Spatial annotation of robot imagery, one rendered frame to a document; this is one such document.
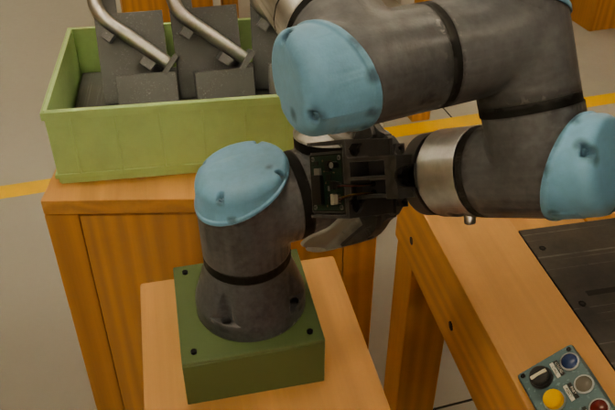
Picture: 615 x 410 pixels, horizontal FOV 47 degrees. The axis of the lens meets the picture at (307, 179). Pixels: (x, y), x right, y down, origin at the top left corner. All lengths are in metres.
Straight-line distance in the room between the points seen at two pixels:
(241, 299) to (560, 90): 0.53
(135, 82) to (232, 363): 0.83
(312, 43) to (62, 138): 1.08
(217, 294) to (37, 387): 1.35
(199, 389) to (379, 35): 0.63
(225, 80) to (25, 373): 1.11
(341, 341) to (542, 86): 0.63
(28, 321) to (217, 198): 1.64
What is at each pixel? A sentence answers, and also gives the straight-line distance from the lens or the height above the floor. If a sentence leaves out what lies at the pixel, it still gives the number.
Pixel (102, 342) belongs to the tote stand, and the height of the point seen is 0.38.
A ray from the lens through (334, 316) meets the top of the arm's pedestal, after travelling 1.09.
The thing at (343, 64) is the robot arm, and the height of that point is 1.44.
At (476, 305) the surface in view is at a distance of 1.07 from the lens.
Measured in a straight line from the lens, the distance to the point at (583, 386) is 0.94.
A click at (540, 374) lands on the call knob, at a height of 0.94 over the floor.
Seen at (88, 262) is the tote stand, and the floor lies 0.63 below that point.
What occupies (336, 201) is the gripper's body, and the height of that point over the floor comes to 1.26.
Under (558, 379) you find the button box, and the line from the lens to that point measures 0.95.
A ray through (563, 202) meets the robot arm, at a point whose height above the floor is 1.34.
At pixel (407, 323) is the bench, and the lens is 1.44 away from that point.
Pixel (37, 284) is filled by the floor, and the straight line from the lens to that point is 2.54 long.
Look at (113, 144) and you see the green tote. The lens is 1.48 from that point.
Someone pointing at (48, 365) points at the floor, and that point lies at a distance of 2.27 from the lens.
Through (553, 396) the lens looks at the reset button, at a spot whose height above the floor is 0.94.
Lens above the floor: 1.64
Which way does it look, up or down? 35 degrees down
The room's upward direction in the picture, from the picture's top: straight up
